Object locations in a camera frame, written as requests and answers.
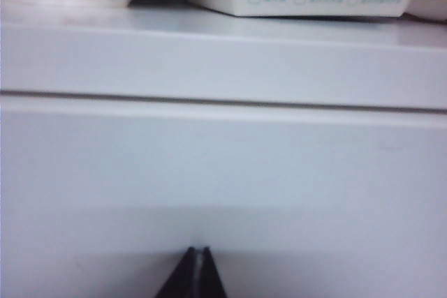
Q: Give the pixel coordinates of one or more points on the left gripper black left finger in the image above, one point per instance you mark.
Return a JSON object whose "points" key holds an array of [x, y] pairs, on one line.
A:
{"points": [[181, 284]]}

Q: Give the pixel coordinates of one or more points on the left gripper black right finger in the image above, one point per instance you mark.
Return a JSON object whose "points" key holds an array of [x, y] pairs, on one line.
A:
{"points": [[209, 284]]}

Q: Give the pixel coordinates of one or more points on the white cabinet drawer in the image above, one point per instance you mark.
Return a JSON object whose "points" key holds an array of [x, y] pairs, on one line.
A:
{"points": [[244, 172]]}

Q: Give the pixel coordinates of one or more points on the white sideboard cabinet frame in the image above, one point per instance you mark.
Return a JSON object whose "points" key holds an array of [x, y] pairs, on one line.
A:
{"points": [[209, 60]]}

